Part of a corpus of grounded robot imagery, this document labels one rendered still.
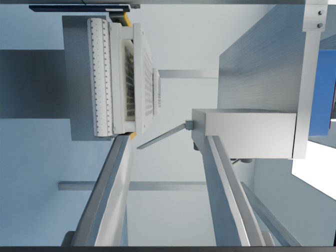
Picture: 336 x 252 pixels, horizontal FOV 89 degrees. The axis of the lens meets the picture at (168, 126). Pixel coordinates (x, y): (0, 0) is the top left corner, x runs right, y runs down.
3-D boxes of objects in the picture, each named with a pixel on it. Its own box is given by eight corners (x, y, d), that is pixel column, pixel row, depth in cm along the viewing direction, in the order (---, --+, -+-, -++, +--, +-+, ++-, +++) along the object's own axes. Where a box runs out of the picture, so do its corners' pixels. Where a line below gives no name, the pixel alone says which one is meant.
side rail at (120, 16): (108, 17, 36) (123, 17, 36) (108, 8, 36) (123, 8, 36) (155, 83, 167) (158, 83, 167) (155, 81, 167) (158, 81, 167)
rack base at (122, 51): (113, 133, 40) (124, 133, 40) (109, 22, 37) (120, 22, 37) (134, 122, 65) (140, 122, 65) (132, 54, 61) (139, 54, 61)
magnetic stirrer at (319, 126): (297, 142, 41) (335, 142, 41) (307, 48, 38) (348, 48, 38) (255, 129, 61) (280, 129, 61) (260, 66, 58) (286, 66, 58)
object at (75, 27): (71, 140, 42) (111, 141, 42) (61, 14, 38) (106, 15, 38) (144, 111, 171) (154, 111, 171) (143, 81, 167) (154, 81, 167)
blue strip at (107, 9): (28, 8, 34) (128, 8, 34) (28, 4, 34) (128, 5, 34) (34, 12, 36) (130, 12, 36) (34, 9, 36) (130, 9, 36)
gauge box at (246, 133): (203, 159, 39) (292, 159, 39) (205, 112, 37) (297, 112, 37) (191, 138, 60) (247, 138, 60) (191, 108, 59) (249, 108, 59)
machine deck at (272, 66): (288, 159, 39) (305, 159, 39) (307, -29, 33) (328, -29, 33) (214, 123, 100) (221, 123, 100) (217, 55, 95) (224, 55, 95)
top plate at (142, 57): (135, 134, 40) (143, 134, 40) (132, 22, 37) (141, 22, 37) (147, 122, 65) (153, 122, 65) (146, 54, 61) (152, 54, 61)
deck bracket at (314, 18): (303, 30, 34) (326, 30, 34) (306, 2, 33) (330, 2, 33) (300, 31, 35) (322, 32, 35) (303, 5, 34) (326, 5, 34)
